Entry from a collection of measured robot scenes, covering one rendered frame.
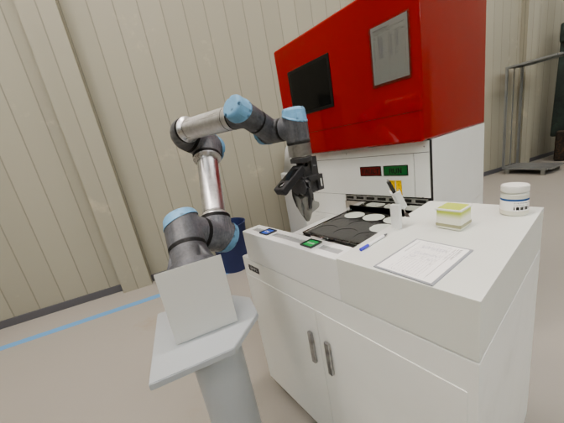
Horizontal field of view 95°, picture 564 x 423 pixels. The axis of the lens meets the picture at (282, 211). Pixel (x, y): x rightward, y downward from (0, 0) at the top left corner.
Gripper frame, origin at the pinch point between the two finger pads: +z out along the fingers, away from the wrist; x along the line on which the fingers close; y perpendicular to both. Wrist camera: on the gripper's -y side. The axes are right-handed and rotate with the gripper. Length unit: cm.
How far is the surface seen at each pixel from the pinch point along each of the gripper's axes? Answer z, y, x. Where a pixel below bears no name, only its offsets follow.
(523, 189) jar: 1, 48, -45
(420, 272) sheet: 9.0, 0.7, -37.3
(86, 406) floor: 106, -94, 120
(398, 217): 5.1, 23.6, -19.2
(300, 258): 13.8, -4.2, 1.5
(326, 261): 11.3, -3.9, -11.3
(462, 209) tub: 2.6, 30.4, -35.5
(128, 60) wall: -133, 17, 257
